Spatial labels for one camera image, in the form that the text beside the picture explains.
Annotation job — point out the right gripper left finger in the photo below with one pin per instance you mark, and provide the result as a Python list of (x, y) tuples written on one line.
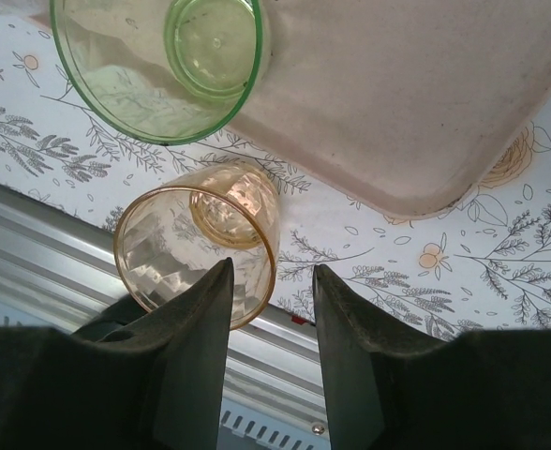
[(93, 394)]

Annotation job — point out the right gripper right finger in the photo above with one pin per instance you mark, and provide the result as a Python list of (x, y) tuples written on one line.
[(444, 394)]

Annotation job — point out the short orange glass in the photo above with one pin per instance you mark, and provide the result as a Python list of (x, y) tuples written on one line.
[(172, 262)]

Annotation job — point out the short green glass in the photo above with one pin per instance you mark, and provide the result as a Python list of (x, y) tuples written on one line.
[(116, 94)]

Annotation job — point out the pink plastic tray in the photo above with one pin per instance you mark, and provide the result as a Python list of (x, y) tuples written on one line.
[(397, 117)]

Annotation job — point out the floral tablecloth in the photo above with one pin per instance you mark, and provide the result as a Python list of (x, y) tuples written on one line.
[(491, 262)]

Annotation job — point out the aluminium table rail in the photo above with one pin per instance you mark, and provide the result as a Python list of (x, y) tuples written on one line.
[(46, 244)]

